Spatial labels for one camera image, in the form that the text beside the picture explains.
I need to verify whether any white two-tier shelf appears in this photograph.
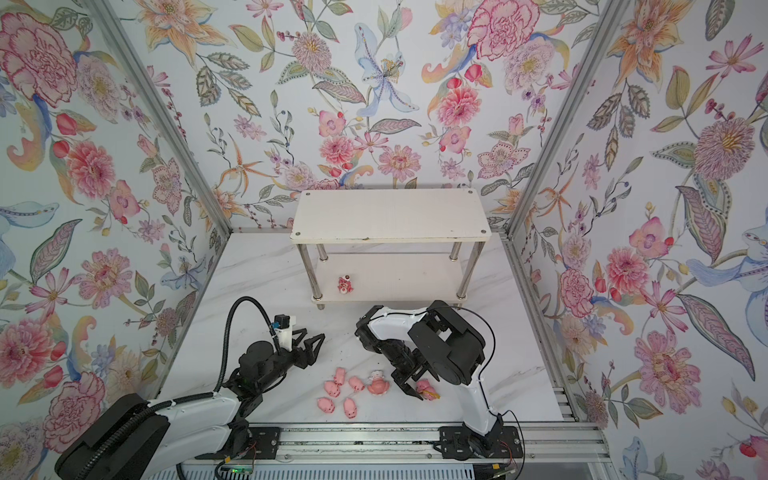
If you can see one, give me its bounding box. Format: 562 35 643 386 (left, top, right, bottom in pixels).
290 189 492 308

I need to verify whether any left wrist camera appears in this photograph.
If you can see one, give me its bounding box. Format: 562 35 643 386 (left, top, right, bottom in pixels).
274 325 294 352

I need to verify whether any aluminium corner post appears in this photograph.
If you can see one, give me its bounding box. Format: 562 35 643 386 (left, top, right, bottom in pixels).
83 0 234 236
506 0 627 240

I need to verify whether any small pink pig toy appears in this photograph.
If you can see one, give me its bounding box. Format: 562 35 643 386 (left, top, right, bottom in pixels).
323 381 341 398
348 376 366 392
333 367 346 386
317 397 335 414
343 398 358 419

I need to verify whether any pink bear with strawberry hat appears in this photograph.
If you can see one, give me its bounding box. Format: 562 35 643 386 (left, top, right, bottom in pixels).
337 275 354 295

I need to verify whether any right aluminium corner post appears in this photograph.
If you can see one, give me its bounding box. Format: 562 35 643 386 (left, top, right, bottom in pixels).
506 0 627 240

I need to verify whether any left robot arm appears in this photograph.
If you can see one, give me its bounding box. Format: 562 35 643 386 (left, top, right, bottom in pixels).
54 315 325 479

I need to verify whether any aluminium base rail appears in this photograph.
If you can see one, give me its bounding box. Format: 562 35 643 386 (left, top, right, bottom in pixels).
150 421 610 472

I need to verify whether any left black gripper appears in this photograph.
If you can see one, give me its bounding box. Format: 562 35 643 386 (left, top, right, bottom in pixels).
256 331 326 395

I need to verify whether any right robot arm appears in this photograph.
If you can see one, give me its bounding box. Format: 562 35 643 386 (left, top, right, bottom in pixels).
355 300 503 458

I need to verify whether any left aluminium corner post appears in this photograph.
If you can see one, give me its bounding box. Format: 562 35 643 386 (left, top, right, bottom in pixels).
83 0 234 236

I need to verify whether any pink bear white bowl toy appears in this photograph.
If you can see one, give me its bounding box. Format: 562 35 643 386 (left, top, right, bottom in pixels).
367 370 390 396

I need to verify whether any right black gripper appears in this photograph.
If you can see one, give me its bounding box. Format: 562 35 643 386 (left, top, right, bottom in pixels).
378 345 435 400

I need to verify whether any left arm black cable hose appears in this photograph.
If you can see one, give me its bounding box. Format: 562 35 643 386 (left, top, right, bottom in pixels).
71 296 280 480

